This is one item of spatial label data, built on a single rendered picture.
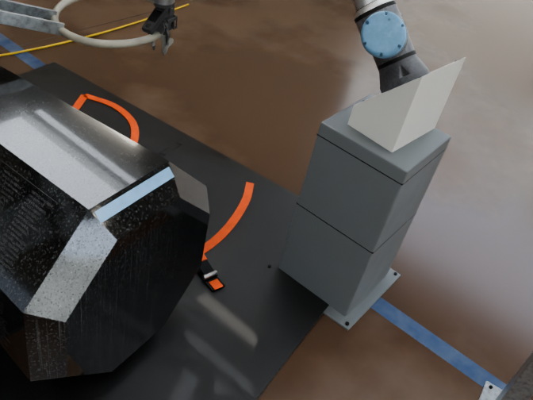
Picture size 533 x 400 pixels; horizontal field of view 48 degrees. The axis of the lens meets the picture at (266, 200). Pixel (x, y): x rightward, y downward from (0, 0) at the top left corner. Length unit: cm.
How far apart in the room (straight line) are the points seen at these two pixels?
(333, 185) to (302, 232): 32
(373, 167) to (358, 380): 90
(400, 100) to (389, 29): 27
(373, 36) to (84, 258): 117
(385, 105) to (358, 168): 26
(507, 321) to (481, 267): 36
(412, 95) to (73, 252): 125
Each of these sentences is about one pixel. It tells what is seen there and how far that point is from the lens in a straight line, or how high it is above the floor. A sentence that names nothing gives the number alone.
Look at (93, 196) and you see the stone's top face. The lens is 182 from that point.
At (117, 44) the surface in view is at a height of 96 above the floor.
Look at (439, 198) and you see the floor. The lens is 370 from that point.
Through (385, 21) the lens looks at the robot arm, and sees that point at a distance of 209.
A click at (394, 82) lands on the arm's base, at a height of 108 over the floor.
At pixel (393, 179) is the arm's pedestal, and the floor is 79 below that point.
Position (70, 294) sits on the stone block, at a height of 64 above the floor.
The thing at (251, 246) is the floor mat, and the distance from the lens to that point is 293.
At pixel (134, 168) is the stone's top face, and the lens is 193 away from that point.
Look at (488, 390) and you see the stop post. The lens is 282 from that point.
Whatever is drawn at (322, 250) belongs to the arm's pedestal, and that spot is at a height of 28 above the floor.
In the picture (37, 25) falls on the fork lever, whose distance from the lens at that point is 249.
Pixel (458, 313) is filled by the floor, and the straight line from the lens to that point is 306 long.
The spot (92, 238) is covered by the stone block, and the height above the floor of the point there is 77.
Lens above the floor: 204
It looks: 39 degrees down
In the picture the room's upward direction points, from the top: 14 degrees clockwise
